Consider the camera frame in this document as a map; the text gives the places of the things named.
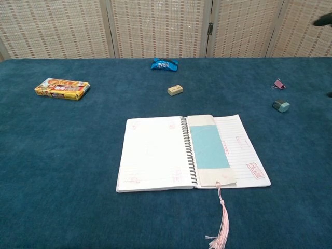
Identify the blue snack packet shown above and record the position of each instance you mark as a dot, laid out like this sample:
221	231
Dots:
164	64

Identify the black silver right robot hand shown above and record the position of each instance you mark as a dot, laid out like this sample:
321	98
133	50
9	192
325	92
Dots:
323	20

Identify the woven folding screen panel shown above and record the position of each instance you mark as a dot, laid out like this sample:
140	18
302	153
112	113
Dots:
298	39
243	28
52	28
160	28

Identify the yellow orange food box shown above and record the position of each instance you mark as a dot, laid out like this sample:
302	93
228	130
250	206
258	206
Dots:
62	89

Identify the pink binder clip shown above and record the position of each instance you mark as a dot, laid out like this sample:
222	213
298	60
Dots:
278	83

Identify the black screen hinge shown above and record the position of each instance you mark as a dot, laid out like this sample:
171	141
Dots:
210	28

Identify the beige eraser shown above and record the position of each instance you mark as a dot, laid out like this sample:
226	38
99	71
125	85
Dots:
175	90

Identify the dark blue felt table mat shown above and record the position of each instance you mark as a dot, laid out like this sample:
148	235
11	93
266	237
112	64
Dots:
64	155

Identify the light blue bookmark pink tassel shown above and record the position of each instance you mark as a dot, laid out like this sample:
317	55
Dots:
207	145

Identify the open white spiral notebook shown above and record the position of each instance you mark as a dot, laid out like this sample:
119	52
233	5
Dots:
150	155

